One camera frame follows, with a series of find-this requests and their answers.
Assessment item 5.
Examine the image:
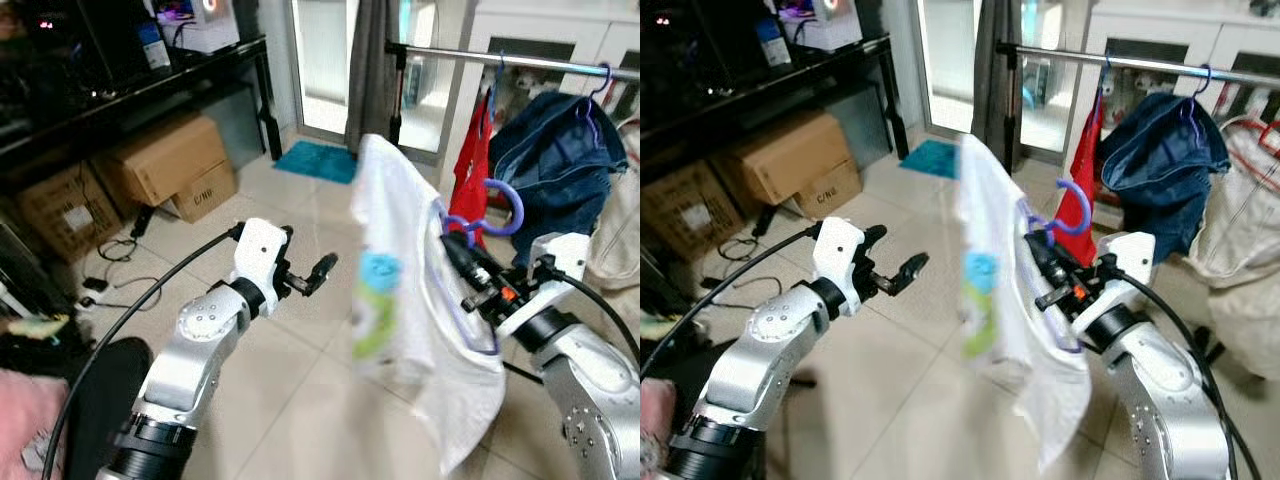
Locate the white cabinet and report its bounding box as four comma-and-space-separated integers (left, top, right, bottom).
440, 0, 641, 191
1060, 0, 1280, 191

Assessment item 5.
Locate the metal clothes rack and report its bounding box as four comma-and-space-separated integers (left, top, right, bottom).
995, 42, 1280, 151
384, 40, 641, 149

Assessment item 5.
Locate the white computer case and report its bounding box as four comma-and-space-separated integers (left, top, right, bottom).
150, 0, 241, 54
775, 0, 863, 53

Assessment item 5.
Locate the blue hanger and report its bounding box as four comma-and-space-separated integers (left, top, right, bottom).
1092, 55, 1116, 131
478, 55, 507, 141

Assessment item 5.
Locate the red garment with white print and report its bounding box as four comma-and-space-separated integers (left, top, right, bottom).
1060, 95, 1101, 266
450, 95, 497, 249

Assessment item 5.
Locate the cardboard box with white label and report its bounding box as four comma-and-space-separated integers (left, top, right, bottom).
640, 160, 746, 263
12, 163, 123, 264

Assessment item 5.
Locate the large plain cardboard box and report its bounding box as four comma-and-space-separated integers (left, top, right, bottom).
95, 112, 231, 208
720, 112, 851, 206

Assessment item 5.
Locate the grey curtain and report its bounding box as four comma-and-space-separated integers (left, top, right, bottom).
345, 0, 403, 156
970, 0, 1023, 166

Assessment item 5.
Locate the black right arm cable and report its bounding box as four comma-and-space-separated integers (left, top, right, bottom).
1100, 255, 1241, 480
535, 255, 641, 371

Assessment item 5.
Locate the black shelf table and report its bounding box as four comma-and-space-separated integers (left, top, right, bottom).
0, 35, 284, 181
640, 35, 909, 176

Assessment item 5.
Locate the teal floor mat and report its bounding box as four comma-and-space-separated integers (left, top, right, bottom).
272, 140, 359, 186
898, 140, 961, 181

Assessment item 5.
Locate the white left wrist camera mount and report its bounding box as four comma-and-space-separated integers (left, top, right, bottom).
232, 218, 293, 301
812, 216, 873, 306

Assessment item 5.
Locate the pink cloth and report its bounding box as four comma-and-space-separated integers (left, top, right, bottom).
0, 366, 71, 480
640, 378, 676, 480

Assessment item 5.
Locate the beige garment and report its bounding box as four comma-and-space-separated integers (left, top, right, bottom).
1185, 115, 1280, 381
585, 115, 641, 293

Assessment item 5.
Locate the white shirt blue green print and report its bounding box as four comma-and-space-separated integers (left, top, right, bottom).
350, 133, 508, 477
955, 133, 1093, 473

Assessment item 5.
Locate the blue denim garment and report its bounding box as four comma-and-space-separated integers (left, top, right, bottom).
1098, 92, 1233, 266
487, 90, 631, 269

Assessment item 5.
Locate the purple wire hanger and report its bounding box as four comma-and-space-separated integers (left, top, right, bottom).
575, 62, 614, 151
1015, 178, 1094, 357
1180, 65, 1216, 151
436, 178, 527, 357

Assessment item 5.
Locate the cardboard box with black print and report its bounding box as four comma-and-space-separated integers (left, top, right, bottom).
163, 160, 239, 224
790, 160, 863, 221

